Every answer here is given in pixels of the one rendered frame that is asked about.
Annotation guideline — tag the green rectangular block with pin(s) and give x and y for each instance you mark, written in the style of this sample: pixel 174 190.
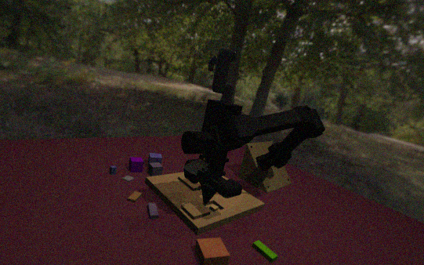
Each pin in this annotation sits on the green rectangular block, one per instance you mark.
pixel 264 251

